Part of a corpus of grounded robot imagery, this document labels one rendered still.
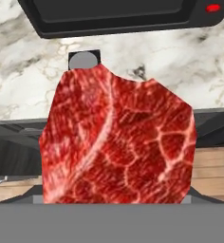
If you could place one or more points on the raw red marbled steak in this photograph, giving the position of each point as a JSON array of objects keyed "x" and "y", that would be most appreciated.
[{"x": 117, "y": 139}]

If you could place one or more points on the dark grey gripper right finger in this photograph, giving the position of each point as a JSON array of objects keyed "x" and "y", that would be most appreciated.
[{"x": 201, "y": 198}]

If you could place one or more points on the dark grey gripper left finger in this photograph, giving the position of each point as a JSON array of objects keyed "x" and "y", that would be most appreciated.
[{"x": 28, "y": 197}]

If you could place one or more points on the black digital scale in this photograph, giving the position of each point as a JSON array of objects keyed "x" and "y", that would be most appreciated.
[{"x": 117, "y": 19}]

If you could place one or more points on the black square with grey disc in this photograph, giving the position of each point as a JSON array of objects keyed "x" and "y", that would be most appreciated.
[{"x": 83, "y": 59}]

